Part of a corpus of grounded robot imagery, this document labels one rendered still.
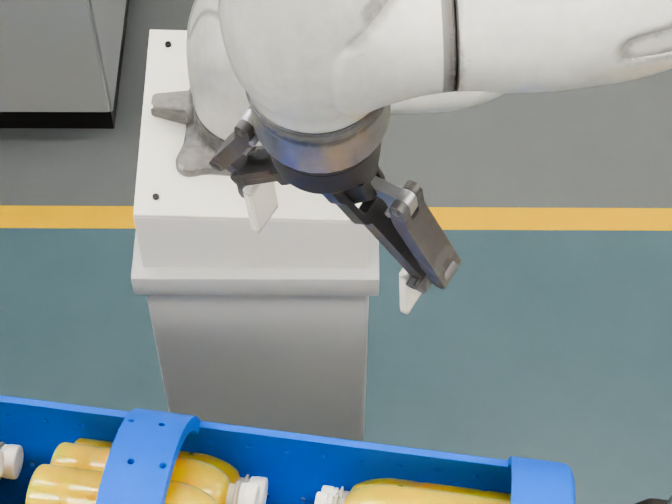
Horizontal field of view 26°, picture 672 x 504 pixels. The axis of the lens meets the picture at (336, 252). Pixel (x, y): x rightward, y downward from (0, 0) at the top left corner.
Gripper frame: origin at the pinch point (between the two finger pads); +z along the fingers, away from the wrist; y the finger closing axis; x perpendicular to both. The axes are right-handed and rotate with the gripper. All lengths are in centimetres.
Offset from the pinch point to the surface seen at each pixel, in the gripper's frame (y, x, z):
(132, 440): 18.1, 14.0, 39.1
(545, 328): 5, -73, 178
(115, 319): 81, -29, 174
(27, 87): 125, -61, 163
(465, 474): -11, -4, 55
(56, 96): 120, -63, 166
